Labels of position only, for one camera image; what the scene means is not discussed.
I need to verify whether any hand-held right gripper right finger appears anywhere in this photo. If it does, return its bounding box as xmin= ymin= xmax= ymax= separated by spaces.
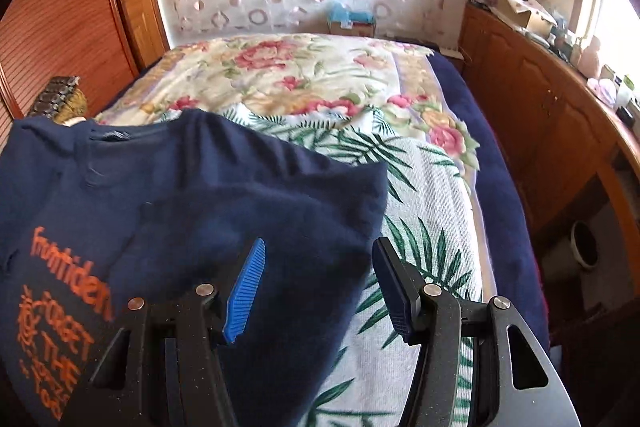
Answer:
xmin=372 ymin=236 xmax=583 ymax=427

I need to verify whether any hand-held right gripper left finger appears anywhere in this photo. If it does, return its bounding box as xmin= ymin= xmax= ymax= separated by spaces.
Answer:
xmin=60 ymin=237 xmax=268 ymax=427

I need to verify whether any dark blue towel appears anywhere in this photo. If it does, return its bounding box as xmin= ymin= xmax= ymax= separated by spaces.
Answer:
xmin=0 ymin=109 xmax=390 ymax=427

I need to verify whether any navy bed sheet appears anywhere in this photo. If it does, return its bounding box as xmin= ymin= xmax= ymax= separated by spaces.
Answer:
xmin=427 ymin=52 xmax=551 ymax=353

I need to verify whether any floral blanket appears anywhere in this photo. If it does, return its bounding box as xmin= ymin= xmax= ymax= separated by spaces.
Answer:
xmin=95 ymin=34 xmax=481 ymax=172

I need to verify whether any wooden cabinet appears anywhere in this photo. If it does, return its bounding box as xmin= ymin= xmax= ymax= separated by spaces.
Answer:
xmin=457 ymin=2 xmax=640 ymax=258

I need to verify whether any brown woven pillow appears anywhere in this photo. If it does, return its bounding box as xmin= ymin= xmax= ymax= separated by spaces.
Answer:
xmin=27 ymin=76 xmax=88 ymax=125

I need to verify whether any small brown cardboard box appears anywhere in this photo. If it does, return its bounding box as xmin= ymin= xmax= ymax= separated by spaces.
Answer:
xmin=327 ymin=19 xmax=377 ymax=38

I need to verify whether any blue tissue pack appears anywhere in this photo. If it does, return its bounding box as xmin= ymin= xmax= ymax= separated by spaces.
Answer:
xmin=327 ymin=2 xmax=376 ymax=25

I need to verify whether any translucent plastic bag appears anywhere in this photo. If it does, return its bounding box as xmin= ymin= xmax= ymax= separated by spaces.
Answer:
xmin=587 ymin=78 xmax=619 ymax=104

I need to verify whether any white jar with green plant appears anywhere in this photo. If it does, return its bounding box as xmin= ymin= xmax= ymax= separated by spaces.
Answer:
xmin=617 ymin=77 xmax=637 ymax=108

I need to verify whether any pink bottle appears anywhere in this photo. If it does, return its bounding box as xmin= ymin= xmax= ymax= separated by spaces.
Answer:
xmin=582 ymin=36 xmax=604 ymax=72

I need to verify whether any open cardboard box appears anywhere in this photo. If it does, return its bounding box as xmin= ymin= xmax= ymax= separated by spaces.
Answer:
xmin=500 ymin=0 xmax=557 ymax=35

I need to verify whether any wooden wardrobe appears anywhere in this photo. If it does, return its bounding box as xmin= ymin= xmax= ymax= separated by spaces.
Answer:
xmin=0 ymin=0 xmax=171 ymax=120

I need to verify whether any window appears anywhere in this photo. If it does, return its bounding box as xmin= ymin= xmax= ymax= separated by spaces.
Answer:
xmin=575 ymin=0 xmax=640 ymax=82

